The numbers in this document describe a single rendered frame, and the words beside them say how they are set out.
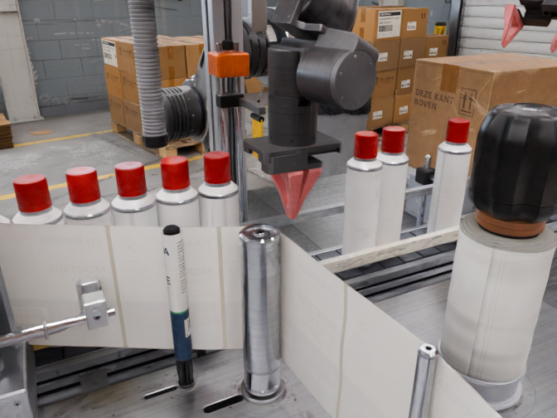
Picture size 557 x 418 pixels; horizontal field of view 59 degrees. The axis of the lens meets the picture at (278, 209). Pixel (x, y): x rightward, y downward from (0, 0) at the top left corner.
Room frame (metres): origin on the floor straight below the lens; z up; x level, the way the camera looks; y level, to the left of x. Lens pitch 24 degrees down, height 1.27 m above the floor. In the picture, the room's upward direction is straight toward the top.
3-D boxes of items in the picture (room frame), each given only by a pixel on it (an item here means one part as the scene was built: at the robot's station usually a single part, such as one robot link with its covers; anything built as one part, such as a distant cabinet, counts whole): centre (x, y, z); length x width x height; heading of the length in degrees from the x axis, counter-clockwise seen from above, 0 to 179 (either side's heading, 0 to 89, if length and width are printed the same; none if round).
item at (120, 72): (4.54, 0.96, 0.45); 1.20 x 0.84 x 0.89; 38
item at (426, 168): (0.84, -0.29, 0.91); 0.07 x 0.03 x 0.16; 26
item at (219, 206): (0.58, 0.08, 0.98); 0.05 x 0.05 x 0.20
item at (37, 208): (0.49, 0.27, 0.98); 0.05 x 0.05 x 0.20
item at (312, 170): (0.55, -0.01, 1.05); 0.07 x 0.07 x 0.09; 27
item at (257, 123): (0.62, 0.03, 1.09); 0.03 x 0.01 x 0.06; 26
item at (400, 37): (4.97, -0.96, 0.57); 1.20 x 0.85 x 1.14; 129
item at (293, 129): (0.56, -0.02, 1.13); 0.10 x 0.07 x 0.07; 117
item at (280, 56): (0.56, -0.02, 1.19); 0.07 x 0.06 x 0.07; 37
